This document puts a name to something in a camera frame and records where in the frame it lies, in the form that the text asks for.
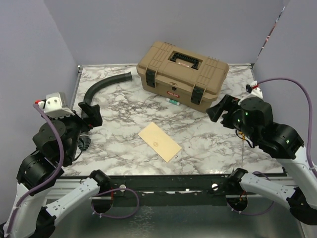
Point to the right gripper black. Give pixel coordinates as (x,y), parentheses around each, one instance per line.
(229,103)

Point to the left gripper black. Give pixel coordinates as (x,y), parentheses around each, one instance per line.
(93,119)

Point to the green white glue stick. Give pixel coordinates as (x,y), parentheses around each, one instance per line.
(174,102)

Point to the cream paper envelope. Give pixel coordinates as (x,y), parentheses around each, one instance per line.
(160,142)

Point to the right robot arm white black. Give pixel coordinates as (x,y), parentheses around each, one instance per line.
(254,118)

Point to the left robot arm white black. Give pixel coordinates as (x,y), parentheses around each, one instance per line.
(56,143)

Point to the tan plastic toolbox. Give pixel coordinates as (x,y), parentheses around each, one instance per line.
(187,77)

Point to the yellow handled screwdriver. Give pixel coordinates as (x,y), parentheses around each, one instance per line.
(243,147)

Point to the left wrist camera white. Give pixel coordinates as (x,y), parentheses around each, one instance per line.
(55,106)

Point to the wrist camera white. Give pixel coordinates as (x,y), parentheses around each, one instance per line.
(254,90)
(55,106)

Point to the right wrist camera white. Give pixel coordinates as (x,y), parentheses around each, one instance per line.
(254,90)

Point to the aluminium extrusion rail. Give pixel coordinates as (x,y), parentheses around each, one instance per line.
(64,186)

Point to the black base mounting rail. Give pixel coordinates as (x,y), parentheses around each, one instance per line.
(169,190)

